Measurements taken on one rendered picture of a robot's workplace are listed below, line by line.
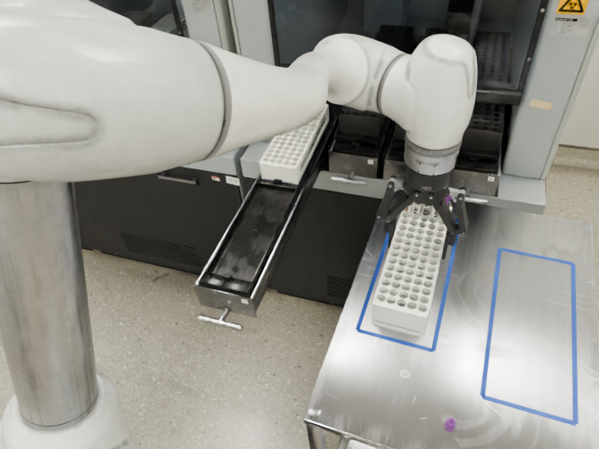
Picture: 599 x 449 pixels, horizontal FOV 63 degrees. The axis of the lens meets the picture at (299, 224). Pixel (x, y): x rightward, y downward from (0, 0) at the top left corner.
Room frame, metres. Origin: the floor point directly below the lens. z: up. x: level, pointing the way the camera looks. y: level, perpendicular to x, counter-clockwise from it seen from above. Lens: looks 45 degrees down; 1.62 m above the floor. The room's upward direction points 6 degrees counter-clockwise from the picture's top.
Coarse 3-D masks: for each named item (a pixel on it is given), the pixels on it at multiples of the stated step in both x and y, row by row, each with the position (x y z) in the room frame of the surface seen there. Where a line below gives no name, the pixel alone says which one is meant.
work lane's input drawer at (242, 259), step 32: (320, 160) 1.05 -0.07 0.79; (256, 192) 0.93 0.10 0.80; (288, 192) 0.92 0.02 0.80; (256, 224) 0.82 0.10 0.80; (288, 224) 0.81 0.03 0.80; (224, 256) 0.73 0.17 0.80; (256, 256) 0.72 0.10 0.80; (224, 288) 0.63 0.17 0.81; (256, 288) 0.63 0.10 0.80; (224, 320) 0.59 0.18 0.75
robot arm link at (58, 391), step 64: (0, 192) 0.36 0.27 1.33; (64, 192) 0.39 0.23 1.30; (0, 256) 0.34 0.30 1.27; (64, 256) 0.36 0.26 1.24; (0, 320) 0.33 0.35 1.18; (64, 320) 0.34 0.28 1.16; (64, 384) 0.31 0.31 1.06; (0, 448) 0.31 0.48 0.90; (64, 448) 0.27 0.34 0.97; (128, 448) 0.29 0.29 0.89
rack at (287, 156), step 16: (320, 112) 1.17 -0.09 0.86; (304, 128) 1.10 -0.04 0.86; (320, 128) 1.14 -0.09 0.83; (272, 144) 1.04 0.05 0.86; (288, 144) 1.04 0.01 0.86; (304, 144) 1.03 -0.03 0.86; (272, 160) 0.98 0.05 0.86; (288, 160) 0.97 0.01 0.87; (304, 160) 1.03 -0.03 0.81; (272, 176) 0.96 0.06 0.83; (288, 176) 0.94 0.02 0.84
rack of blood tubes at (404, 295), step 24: (408, 216) 0.72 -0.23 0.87; (432, 216) 0.70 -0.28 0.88; (408, 240) 0.65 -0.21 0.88; (432, 240) 0.64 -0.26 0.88; (384, 264) 0.59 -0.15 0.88; (408, 264) 0.59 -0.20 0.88; (432, 264) 0.59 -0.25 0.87; (384, 288) 0.54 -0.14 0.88; (408, 288) 0.54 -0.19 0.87; (432, 288) 0.53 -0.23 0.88; (384, 312) 0.49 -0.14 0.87; (408, 312) 0.48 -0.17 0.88
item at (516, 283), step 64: (384, 256) 0.66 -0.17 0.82; (448, 256) 0.65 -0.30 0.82; (512, 256) 0.63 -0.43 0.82; (576, 256) 0.61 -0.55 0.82; (448, 320) 0.49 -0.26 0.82; (512, 320) 0.48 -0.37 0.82; (576, 320) 0.46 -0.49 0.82; (320, 384) 0.39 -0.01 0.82; (384, 384) 0.38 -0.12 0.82; (448, 384) 0.37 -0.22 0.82; (512, 384) 0.36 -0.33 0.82; (576, 384) 0.35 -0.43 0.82; (320, 448) 0.33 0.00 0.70; (384, 448) 0.28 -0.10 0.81; (448, 448) 0.27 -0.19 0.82; (512, 448) 0.26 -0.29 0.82; (576, 448) 0.25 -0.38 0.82
